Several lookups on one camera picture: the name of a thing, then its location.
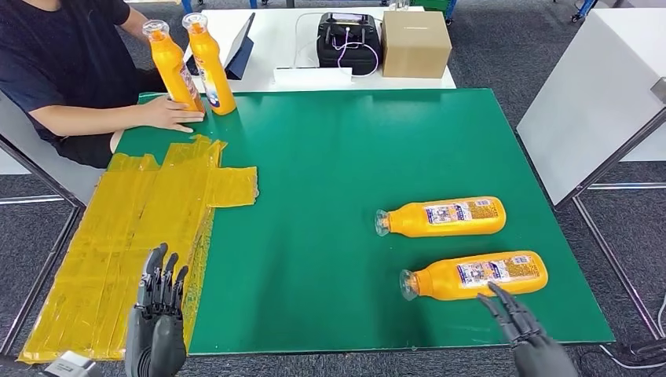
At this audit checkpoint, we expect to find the yellow tape sheet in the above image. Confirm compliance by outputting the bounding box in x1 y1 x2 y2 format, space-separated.
18 134 260 364

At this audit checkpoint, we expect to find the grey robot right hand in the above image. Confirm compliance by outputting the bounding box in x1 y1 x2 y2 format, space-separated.
477 281 580 377

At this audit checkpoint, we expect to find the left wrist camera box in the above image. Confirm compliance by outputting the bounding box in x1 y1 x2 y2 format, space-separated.
38 351 105 377

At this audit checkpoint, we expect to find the green table board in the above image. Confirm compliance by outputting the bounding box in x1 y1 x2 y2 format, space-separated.
112 88 616 357

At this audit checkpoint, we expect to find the black floor cable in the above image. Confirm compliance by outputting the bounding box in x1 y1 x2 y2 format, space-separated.
577 338 666 377

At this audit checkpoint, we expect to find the thin white cable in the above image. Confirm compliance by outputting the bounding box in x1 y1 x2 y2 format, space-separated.
294 11 326 68

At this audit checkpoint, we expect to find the brown cardboard box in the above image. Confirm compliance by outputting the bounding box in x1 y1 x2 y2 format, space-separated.
381 10 453 79

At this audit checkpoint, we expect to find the person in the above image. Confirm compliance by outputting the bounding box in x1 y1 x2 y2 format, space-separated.
0 0 207 170

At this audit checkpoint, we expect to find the person's right hand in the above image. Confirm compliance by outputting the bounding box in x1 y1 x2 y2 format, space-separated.
139 95 206 134

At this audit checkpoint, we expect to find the white side table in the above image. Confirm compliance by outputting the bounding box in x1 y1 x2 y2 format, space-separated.
0 90 108 355
516 7 666 339

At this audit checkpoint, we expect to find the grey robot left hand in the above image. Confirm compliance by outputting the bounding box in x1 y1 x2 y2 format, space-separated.
124 243 189 377

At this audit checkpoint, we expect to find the white floor cable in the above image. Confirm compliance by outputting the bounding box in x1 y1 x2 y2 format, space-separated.
598 291 666 371

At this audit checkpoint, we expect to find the white looped cable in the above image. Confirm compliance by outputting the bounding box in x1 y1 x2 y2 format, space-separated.
332 26 381 78

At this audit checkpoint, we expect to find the tablet with dark folio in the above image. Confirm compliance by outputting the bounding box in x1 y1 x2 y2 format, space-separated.
222 12 257 81

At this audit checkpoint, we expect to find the orange bottle clear cap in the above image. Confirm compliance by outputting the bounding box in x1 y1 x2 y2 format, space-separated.
399 251 550 302
374 196 508 239
181 13 238 116
141 20 207 115

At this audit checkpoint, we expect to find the black remote controller case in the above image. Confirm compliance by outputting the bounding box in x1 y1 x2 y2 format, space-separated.
317 12 383 76

